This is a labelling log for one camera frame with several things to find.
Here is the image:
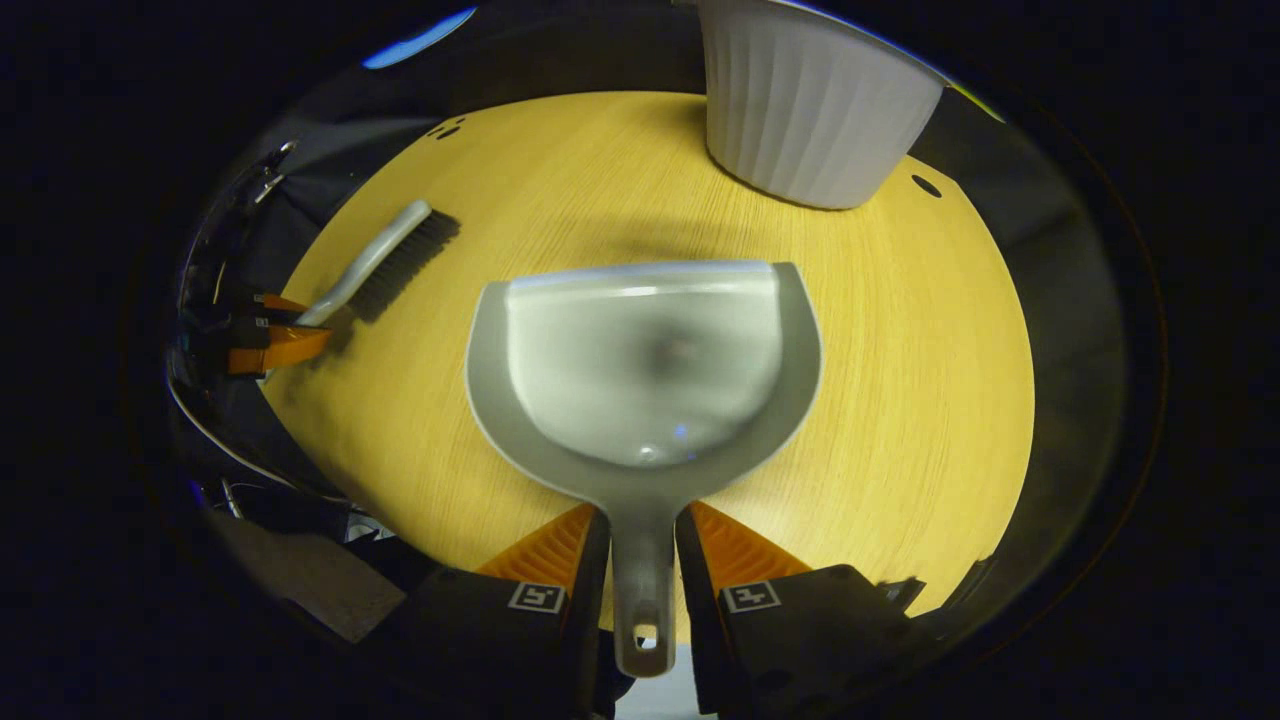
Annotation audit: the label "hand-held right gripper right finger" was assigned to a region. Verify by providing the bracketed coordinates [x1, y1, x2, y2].
[675, 500, 886, 716]

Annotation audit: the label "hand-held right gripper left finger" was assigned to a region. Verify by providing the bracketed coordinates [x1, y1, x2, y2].
[400, 503, 613, 720]

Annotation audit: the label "small white broom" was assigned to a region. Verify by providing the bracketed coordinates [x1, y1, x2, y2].
[295, 199, 462, 328]

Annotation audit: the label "white plastic dustpan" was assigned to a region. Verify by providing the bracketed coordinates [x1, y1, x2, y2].
[465, 260, 824, 679]

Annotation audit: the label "white ribbed garbage bin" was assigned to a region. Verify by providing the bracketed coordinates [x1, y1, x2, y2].
[697, 0, 947, 211]

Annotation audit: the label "yellow wooden desktop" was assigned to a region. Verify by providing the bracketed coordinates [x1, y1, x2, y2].
[262, 90, 1036, 646]

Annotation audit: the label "person's grey trousers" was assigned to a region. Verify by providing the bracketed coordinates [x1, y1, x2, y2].
[205, 505, 406, 643]

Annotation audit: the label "white cable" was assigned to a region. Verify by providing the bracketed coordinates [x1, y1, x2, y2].
[168, 380, 346, 501]

